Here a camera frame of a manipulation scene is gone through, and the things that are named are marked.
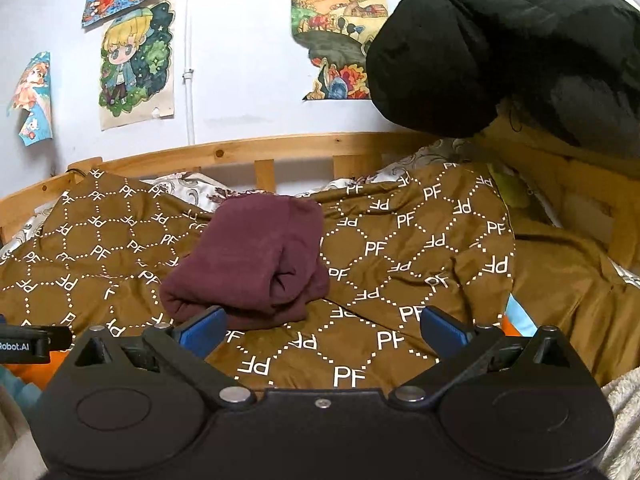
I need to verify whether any light blue cloth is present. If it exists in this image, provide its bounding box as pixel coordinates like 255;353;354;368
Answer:
506;294;540;337

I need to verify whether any maroon sweatshirt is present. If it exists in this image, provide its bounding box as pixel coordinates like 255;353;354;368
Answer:
159;194;331;331

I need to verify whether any white wall pipe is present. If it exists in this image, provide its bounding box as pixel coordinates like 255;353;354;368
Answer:
182;0;197;144

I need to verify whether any blond figure wall poster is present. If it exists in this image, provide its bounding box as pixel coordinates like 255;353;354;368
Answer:
98;1;176;132

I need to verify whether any small curled wall poster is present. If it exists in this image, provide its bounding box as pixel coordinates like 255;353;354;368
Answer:
6;51;54;147

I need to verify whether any orange cloth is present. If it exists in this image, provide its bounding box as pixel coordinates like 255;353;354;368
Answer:
6;310;524;392

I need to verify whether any black puffer jacket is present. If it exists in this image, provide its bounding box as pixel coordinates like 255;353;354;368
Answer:
365;0;640;149

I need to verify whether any landscape wall poster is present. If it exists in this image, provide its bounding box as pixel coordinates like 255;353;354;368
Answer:
290;0;390;102

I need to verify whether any green cloth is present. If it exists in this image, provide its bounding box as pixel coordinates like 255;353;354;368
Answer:
487;162;532;209

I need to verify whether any plain brown duvet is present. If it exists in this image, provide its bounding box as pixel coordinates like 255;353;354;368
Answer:
500;210;640;387

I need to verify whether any tan cloth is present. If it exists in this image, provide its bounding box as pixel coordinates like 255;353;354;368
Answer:
470;97;640;182

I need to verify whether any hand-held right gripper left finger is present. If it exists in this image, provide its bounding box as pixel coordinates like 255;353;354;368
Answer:
64;305;254;407

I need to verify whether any white fleece blanket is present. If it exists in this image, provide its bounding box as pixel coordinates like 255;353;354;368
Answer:
597;364;640;480
0;385;52;480

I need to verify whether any brown printed blanket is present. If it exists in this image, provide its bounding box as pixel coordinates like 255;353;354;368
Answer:
0;162;516;392

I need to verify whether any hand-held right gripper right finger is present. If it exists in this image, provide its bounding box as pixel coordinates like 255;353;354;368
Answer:
389;305;583;407

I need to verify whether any white floral pillow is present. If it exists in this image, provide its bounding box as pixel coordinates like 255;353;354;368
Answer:
0;140;481;261

